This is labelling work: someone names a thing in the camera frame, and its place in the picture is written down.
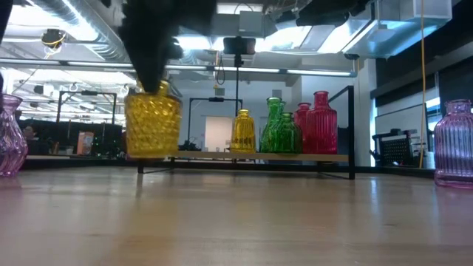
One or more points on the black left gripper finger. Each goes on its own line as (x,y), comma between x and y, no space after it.
(159,37)

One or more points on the yellow diamond-pattern glass vase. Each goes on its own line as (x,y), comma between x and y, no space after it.
(152,125)

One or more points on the slim yellow ribbed glass vase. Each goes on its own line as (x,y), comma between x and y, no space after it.
(243,133)

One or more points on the round green glass vase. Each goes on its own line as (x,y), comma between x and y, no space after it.
(283,107)

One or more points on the conical fluted green glass vase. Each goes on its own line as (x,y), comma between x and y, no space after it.
(271,129)

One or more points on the green ribbed glass vase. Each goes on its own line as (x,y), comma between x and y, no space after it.
(288,136)

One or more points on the tall red ribbed glass vase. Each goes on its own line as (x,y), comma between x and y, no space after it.
(301,122)

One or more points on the pink swirl glass vase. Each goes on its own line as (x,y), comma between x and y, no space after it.
(11,147)

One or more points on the red ribbed glass bottle vase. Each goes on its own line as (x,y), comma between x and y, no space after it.
(321,129)

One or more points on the pink ribbed glass bottle vase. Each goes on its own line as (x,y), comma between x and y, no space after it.
(454,147)

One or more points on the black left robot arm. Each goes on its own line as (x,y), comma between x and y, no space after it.
(4,14)

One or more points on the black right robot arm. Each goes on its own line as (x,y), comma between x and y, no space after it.
(325,13)

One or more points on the black phone on stand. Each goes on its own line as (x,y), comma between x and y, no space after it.
(239,46)

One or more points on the grey ceiling box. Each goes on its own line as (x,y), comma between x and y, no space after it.
(251,22)

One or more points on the white board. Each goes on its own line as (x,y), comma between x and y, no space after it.
(218,133)

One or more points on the orange box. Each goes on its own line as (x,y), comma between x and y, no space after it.
(85,143)

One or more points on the long ceiling light tube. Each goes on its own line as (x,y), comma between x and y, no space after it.
(314,72)

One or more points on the black perforated cart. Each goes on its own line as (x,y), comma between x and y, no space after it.
(397,149)

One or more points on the ribbed silver ventilation duct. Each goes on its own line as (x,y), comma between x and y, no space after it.
(103,46)

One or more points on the black background rig frame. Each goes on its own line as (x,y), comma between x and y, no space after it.
(216,99)
(86,93)

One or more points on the black aluminium table frame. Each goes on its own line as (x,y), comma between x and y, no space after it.
(74,163)

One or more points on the flat silver ceiling air duct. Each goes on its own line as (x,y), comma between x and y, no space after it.
(388,37)

